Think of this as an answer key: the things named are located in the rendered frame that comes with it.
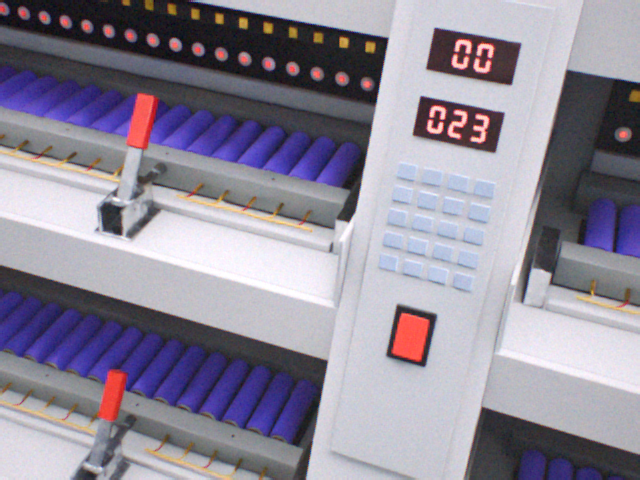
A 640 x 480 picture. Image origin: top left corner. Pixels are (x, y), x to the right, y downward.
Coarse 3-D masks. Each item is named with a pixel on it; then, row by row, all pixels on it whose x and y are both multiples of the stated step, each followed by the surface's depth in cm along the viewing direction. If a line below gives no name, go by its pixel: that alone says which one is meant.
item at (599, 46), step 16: (592, 0) 41; (608, 0) 40; (624, 0) 40; (592, 16) 41; (608, 16) 41; (624, 16) 41; (576, 32) 42; (592, 32) 41; (608, 32) 41; (624, 32) 41; (576, 48) 42; (592, 48) 42; (608, 48) 42; (624, 48) 41; (576, 64) 43; (592, 64) 42; (608, 64) 42; (624, 64) 42
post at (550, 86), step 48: (528, 0) 41; (576, 0) 41; (384, 96) 45; (384, 144) 45; (528, 144) 43; (528, 192) 43; (336, 336) 49; (480, 336) 46; (336, 384) 50; (480, 384) 47
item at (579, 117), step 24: (576, 72) 60; (240, 96) 69; (576, 96) 60; (600, 96) 60; (576, 120) 61; (600, 120) 60; (576, 144) 61; (552, 168) 62; (576, 168) 62; (552, 192) 63; (504, 432) 68
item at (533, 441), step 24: (480, 432) 66; (528, 432) 63; (552, 432) 63; (480, 456) 64; (504, 456) 64; (528, 456) 62; (552, 456) 63; (576, 456) 62; (600, 456) 62; (624, 456) 62
